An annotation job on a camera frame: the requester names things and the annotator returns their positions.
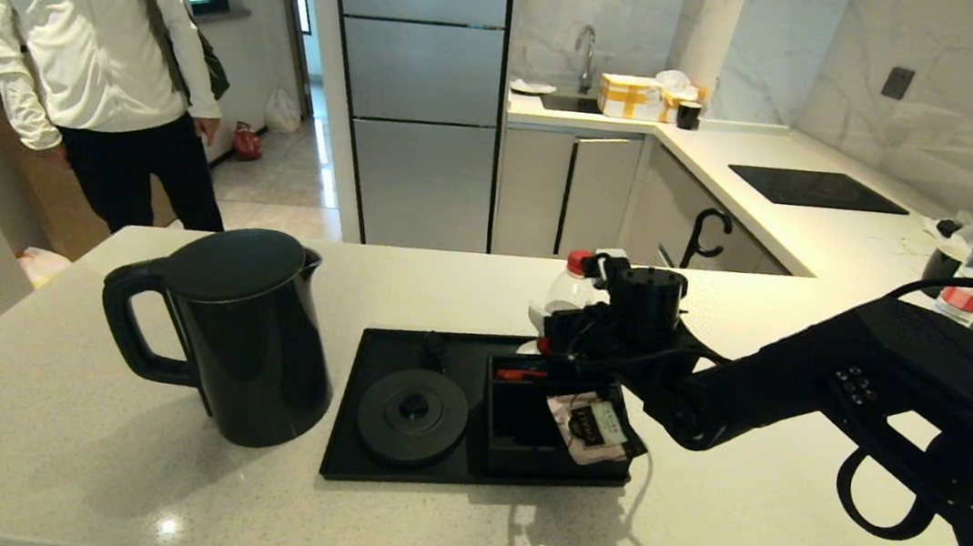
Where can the white base cabinet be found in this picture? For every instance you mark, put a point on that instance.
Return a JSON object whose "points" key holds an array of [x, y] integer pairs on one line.
{"points": [[596, 198]]}

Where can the red sachet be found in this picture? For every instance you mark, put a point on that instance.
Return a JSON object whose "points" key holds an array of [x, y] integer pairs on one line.
{"points": [[516, 373]]}

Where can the person in white jacket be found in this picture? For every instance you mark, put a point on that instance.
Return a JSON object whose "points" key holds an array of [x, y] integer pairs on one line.
{"points": [[83, 35]]}

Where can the chrome sink faucet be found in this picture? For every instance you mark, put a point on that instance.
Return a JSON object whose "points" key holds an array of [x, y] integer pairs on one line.
{"points": [[587, 51]]}

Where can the silver refrigerator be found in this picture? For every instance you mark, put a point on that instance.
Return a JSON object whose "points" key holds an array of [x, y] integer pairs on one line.
{"points": [[417, 119]]}

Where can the black curved faucet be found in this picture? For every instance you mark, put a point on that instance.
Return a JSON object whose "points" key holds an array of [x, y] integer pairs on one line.
{"points": [[690, 241]]}

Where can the water bottle with dark liquid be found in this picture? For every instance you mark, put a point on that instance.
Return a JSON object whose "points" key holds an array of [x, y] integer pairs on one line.
{"points": [[571, 290]]}

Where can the black compartment organizer box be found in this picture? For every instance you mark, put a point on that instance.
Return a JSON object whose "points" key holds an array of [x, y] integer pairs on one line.
{"points": [[523, 433]]}

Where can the red bag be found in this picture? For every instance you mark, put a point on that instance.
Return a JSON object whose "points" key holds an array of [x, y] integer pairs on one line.
{"points": [[247, 143]]}

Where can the large black mug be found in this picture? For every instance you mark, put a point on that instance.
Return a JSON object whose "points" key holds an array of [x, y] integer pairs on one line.
{"points": [[941, 263]]}

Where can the dark green shoulder bag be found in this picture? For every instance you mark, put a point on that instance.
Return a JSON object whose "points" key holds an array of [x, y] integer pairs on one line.
{"points": [[212, 72]]}

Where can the crumpled white orange plastic bag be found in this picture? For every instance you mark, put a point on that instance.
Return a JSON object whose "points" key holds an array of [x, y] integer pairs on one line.
{"points": [[43, 268]]}

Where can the yellow white striped box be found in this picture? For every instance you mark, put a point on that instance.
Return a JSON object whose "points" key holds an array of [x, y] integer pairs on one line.
{"points": [[627, 99]]}

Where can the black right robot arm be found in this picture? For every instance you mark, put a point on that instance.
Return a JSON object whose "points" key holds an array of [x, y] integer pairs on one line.
{"points": [[892, 411]]}

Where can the small black cup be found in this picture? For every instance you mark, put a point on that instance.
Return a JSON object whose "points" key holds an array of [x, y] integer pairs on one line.
{"points": [[687, 116]]}

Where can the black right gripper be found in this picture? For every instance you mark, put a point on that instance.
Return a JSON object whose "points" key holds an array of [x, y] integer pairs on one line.
{"points": [[581, 331]]}

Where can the dark wall socket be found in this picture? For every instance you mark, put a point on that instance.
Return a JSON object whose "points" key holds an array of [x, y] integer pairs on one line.
{"points": [[896, 83]]}

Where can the black electric kettle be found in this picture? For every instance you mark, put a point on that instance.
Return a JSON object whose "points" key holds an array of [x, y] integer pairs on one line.
{"points": [[258, 348]]}

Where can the black round kettle base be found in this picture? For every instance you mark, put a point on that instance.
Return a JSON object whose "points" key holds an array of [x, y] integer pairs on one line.
{"points": [[409, 429]]}

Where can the pink tea bag sachet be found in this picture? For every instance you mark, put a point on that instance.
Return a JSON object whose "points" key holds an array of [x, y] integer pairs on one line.
{"points": [[591, 441]]}

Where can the black rectangular serving tray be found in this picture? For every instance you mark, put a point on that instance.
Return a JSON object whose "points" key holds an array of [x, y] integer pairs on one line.
{"points": [[372, 471]]}

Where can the small yellow white box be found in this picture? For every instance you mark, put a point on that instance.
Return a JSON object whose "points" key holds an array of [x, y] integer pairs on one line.
{"points": [[672, 106]]}

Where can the white plate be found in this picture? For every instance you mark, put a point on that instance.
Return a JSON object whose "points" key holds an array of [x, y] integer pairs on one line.
{"points": [[531, 88]]}

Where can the black induction cooktop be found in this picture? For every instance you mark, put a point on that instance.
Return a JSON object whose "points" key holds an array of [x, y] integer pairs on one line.
{"points": [[812, 189]]}

